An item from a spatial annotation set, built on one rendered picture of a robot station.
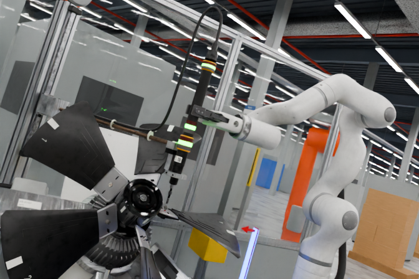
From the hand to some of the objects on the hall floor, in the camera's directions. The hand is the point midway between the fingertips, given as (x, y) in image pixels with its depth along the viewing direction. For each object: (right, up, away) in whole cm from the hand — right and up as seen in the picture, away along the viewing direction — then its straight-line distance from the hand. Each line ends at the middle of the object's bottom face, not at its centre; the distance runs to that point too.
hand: (195, 111), depth 113 cm
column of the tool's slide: (-104, -128, +24) cm, 167 cm away
